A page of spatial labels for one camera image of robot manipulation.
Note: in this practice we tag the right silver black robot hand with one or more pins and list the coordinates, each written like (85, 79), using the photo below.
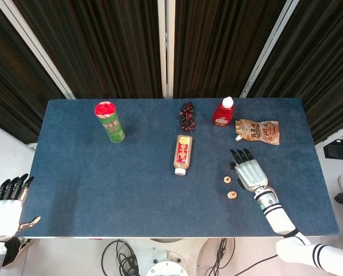
(251, 175)

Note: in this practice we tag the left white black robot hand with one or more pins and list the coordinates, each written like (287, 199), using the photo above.
(1, 218)

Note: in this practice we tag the chess piece disc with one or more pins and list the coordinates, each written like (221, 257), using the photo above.
(227, 179)
(232, 194)

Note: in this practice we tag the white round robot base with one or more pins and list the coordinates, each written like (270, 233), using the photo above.
(165, 253)

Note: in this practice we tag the brown spouted sauce pouch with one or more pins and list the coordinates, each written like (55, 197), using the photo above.
(260, 132)

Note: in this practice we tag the right white sleeved robot arm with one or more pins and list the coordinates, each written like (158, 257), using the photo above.
(280, 221)

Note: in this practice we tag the red ketchup squeeze bottle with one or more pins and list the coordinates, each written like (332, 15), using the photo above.
(223, 116)

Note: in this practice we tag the red label drink bottle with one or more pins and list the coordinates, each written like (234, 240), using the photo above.
(182, 152)

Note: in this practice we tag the dark red grape bunch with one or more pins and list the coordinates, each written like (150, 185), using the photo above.
(187, 118)

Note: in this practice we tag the black electronic box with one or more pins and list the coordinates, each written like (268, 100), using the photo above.
(338, 151)

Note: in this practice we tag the blue velvet table cloth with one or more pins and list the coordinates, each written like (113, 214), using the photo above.
(102, 187)

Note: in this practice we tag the green chips can red lid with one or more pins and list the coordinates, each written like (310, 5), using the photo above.
(111, 126)

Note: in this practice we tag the dark brown pleated curtain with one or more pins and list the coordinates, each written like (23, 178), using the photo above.
(116, 43)

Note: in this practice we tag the white metal frame post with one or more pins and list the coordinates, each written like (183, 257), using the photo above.
(36, 49)
(162, 49)
(266, 49)

